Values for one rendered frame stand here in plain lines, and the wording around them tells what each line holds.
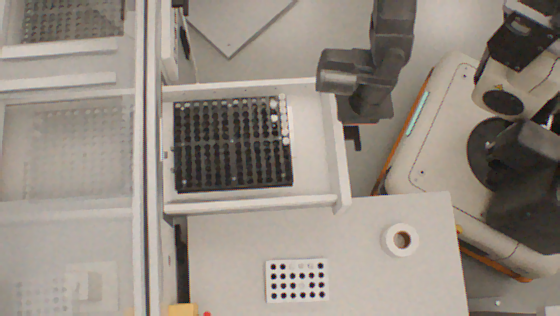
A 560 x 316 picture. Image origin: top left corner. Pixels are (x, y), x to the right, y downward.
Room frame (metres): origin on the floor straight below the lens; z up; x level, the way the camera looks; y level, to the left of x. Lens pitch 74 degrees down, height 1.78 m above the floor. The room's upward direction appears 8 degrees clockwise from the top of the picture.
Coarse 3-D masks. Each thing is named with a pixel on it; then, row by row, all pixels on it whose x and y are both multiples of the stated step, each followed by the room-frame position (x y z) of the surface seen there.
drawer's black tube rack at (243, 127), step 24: (264, 96) 0.38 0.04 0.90; (192, 120) 0.30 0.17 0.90; (216, 120) 0.31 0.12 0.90; (240, 120) 0.32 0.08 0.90; (264, 120) 0.34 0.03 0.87; (192, 144) 0.26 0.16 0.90; (216, 144) 0.27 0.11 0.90; (240, 144) 0.28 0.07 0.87; (264, 144) 0.29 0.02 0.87; (192, 168) 0.21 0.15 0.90; (216, 168) 0.22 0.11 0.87; (240, 168) 0.23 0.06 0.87; (264, 168) 0.23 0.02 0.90; (192, 192) 0.17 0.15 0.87
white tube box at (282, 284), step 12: (276, 264) 0.07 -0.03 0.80; (288, 264) 0.07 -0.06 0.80; (324, 264) 0.08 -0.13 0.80; (276, 276) 0.04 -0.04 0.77; (288, 276) 0.05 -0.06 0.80; (300, 276) 0.05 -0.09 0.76; (312, 276) 0.05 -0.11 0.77; (324, 276) 0.05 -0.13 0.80; (276, 288) 0.02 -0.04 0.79; (288, 288) 0.02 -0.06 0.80; (300, 288) 0.02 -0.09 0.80; (312, 288) 0.03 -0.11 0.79; (324, 288) 0.03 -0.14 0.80; (276, 300) 0.00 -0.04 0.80; (288, 300) 0.00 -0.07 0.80; (300, 300) 0.00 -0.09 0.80; (312, 300) 0.00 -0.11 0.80; (324, 300) 0.01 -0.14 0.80
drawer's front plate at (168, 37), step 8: (168, 0) 0.55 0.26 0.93; (168, 8) 0.53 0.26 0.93; (176, 8) 0.59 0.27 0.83; (168, 16) 0.51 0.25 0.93; (176, 16) 0.57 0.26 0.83; (168, 24) 0.49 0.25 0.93; (168, 32) 0.47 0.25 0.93; (168, 40) 0.45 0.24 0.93; (176, 40) 0.51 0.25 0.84; (168, 48) 0.44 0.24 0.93; (176, 48) 0.49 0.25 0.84; (168, 56) 0.42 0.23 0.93; (176, 56) 0.47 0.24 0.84; (168, 64) 0.42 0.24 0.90; (168, 72) 0.41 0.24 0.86; (176, 72) 0.43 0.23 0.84
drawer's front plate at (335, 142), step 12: (324, 96) 0.41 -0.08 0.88; (324, 108) 0.39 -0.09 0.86; (336, 108) 0.36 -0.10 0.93; (324, 120) 0.37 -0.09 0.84; (336, 120) 0.34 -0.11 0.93; (336, 132) 0.31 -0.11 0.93; (336, 144) 0.29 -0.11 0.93; (336, 156) 0.27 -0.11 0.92; (336, 168) 0.25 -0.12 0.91; (336, 180) 0.23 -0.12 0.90; (348, 180) 0.22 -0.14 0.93; (336, 192) 0.21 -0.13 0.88; (348, 192) 0.20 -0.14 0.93; (336, 204) 0.19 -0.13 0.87; (348, 204) 0.18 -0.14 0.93
